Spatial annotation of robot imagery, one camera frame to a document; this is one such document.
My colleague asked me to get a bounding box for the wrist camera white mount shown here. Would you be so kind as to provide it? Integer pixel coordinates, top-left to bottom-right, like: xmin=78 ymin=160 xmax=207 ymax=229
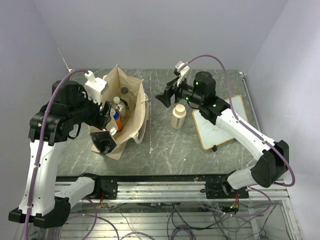
xmin=84 ymin=70 xmax=108 ymax=104
xmin=174 ymin=60 xmax=190 ymax=87

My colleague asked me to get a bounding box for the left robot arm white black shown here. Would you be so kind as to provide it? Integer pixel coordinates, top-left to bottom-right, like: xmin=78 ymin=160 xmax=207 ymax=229
xmin=8 ymin=78 xmax=111 ymax=229

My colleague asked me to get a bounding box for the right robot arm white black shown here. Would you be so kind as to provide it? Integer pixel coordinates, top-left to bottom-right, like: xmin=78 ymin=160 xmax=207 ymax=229
xmin=156 ymin=71 xmax=289 ymax=198

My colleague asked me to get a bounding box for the aluminium rail frame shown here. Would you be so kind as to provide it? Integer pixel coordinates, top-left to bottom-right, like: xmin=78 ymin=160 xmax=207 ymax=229
xmin=26 ymin=180 xmax=291 ymax=203

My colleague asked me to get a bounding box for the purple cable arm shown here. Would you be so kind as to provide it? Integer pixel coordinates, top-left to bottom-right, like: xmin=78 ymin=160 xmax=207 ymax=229
xmin=178 ymin=53 xmax=297 ymax=218
xmin=22 ymin=69 xmax=118 ymax=240

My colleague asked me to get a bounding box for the beige round lotion bottle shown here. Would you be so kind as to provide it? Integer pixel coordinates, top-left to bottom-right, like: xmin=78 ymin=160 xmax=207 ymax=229
xmin=171 ymin=104 xmax=187 ymax=129

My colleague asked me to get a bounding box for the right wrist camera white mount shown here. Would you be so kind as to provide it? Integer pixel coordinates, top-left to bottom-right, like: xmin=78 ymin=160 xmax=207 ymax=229
xmin=174 ymin=60 xmax=190 ymax=87

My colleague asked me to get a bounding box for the yellow-framed whiteboard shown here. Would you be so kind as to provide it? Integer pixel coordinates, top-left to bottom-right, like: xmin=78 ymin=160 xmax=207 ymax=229
xmin=191 ymin=94 xmax=250 ymax=151

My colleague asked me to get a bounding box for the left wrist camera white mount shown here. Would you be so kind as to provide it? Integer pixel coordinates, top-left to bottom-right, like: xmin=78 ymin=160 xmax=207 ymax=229
xmin=84 ymin=70 xmax=108 ymax=104

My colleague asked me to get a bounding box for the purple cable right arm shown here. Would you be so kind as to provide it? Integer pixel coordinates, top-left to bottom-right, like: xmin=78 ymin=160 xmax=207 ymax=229
xmin=178 ymin=53 xmax=297 ymax=218

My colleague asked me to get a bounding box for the cream canvas tote bag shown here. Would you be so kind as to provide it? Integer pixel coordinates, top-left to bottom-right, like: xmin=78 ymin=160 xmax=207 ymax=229
xmin=89 ymin=64 xmax=151 ymax=161

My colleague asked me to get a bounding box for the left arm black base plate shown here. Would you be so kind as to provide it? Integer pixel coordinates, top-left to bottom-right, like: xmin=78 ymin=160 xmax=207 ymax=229
xmin=96 ymin=181 xmax=118 ymax=200

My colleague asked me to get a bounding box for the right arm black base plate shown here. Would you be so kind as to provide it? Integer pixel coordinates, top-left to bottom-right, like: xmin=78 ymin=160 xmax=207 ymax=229
xmin=200 ymin=174 xmax=249 ymax=199

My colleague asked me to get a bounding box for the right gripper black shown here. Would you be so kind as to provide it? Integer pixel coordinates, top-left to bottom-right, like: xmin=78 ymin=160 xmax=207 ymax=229
xmin=155 ymin=74 xmax=204 ymax=108

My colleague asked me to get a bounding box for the chrome bottle white cap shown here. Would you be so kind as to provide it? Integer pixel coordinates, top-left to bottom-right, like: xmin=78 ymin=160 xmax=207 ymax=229
xmin=113 ymin=96 xmax=126 ymax=116

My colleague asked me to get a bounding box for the orange pump bottle blue collar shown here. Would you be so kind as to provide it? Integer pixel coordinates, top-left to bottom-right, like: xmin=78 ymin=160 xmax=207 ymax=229
xmin=113 ymin=110 xmax=123 ymax=132

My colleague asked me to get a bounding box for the clear square bottle black cap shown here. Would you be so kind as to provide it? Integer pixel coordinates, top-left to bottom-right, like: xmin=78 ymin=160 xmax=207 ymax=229
xmin=120 ymin=87 xmax=129 ymax=95

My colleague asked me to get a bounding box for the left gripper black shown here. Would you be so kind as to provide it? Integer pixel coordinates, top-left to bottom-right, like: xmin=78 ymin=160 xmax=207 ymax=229
xmin=68 ymin=86 xmax=112 ymax=129

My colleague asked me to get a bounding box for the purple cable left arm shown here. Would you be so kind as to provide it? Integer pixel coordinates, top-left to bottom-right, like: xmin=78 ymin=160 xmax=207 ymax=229
xmin=22 ymin=69 xmax=118 ymax=240

